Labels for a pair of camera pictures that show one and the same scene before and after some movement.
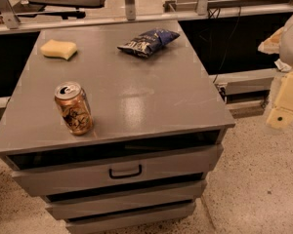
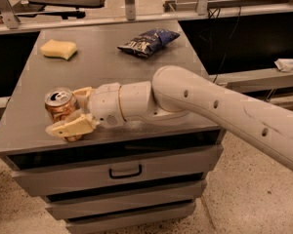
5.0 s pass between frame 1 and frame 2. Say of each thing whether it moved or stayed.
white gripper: moved
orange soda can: moved
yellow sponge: stayed
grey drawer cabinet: stayed
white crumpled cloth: stayed
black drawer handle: stayed
